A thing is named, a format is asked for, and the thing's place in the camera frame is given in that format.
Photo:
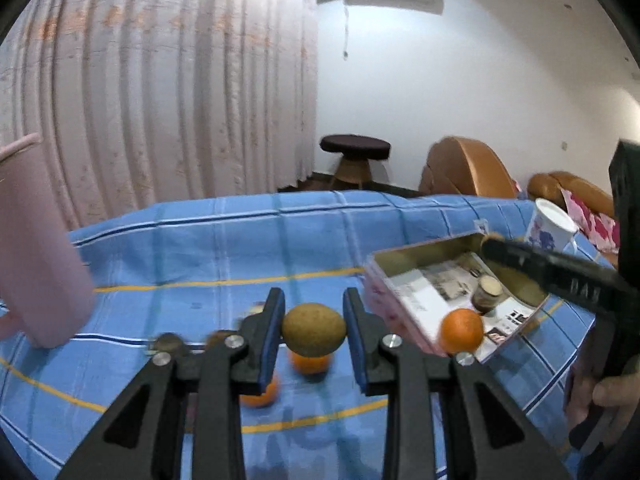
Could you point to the dark round stool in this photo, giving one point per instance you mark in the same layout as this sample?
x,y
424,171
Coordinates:
x,y
355,152

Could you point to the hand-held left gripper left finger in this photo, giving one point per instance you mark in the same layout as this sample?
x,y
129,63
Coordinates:
x,y
272,332

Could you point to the pink kettle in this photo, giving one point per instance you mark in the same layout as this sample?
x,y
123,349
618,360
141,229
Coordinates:
x,y
35,245

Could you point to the white printed mug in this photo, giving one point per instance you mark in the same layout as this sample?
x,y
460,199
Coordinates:
x,y
550,227

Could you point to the pink tin box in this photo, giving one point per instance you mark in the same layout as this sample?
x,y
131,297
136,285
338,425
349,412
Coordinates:
x,y
400,307

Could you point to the orange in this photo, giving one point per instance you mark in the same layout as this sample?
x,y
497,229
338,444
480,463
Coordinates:
x,y
310,364
260,401
461,331

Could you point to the brown pear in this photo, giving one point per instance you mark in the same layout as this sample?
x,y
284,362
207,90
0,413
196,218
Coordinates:
x,y
314,329

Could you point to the person's right hand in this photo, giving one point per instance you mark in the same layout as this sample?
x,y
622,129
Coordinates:
x,y
620,392

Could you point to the brown leather sofa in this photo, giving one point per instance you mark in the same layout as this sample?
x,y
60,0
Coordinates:
x,y
565,187

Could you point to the pale floral curtain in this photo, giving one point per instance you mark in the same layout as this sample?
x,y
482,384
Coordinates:
x,y
150,85

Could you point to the white cloth label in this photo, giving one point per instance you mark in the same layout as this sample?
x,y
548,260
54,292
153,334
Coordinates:
x,y
481,224

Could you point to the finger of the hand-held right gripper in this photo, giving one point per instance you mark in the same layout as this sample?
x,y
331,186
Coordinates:
x,y
550,270

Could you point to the white paper liner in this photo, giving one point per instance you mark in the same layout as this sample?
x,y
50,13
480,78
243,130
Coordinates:
x,y
425,285

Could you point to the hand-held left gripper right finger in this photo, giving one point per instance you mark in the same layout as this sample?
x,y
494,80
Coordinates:
x,y
357,342

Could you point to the short sugarcane piece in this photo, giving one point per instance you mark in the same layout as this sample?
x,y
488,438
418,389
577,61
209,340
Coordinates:
x,y
168,344
220,335
487,294

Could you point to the brown leather armchair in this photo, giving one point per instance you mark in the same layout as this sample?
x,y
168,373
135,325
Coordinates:
x,y
465,165

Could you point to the pink floral cloth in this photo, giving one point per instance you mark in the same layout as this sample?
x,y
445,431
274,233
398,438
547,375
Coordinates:
x,y
595,225

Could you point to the blue plaid blanket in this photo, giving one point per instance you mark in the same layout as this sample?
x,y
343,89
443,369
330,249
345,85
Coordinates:
x,y
175,260

